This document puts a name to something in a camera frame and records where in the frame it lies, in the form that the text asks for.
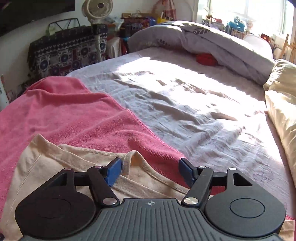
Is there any beige short-sleeve t-shirt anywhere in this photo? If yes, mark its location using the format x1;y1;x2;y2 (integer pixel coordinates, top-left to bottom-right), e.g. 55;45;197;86
0;133;289;241

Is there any lavender bed sheet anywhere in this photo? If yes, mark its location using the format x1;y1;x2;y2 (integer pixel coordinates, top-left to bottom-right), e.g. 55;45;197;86
70;47;295;217

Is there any pink fleece blanket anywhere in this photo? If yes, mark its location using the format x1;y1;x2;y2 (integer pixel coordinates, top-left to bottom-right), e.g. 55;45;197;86
1;77;188;221

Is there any red cloth item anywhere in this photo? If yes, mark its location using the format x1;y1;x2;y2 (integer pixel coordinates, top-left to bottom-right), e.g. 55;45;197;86
196;53;219;66

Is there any pale yellow duvet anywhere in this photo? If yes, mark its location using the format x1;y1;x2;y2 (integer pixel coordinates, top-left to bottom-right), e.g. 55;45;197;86
263;58;296;167

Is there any grey leaf-print quilt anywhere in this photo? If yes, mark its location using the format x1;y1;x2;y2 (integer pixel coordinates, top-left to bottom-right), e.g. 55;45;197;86
128;21;275;85

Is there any dark patterned cloth cover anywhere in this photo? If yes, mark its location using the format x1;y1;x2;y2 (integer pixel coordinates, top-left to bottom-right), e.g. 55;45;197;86
27;24;108;78

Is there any wooden easel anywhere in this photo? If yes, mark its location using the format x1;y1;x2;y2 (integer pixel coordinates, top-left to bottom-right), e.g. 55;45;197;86
279;34;295;63

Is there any blue plush toy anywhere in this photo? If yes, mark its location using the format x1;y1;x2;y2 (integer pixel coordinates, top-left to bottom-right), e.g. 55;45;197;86
228;16;245;32

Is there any yellow gift bag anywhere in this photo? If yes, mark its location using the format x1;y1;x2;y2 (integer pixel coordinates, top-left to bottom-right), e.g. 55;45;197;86
157;16;172;24

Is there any beige desk fan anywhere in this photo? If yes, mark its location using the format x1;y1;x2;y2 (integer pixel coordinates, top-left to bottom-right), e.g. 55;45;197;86
82;0;113;24

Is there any black flat monitor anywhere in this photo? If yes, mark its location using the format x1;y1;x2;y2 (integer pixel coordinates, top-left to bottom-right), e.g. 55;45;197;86
1;0;75;36

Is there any black wire music stand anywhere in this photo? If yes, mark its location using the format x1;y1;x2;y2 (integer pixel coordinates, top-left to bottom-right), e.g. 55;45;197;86
46;18;81;36

